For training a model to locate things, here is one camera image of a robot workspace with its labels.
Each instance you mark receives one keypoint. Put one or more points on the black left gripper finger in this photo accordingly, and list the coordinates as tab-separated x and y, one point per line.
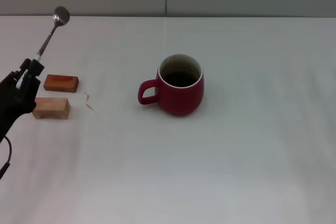
23	66
32	77

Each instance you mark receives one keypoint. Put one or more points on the light wooden block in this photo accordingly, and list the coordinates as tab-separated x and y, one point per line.
53	107

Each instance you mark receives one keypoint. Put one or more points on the red ceramic mug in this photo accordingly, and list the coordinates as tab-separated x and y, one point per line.
181	100

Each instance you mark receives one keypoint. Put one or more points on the reddish brown wooden block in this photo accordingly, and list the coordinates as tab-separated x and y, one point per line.
61	83

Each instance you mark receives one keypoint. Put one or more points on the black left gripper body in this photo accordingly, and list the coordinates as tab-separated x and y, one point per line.
10	103

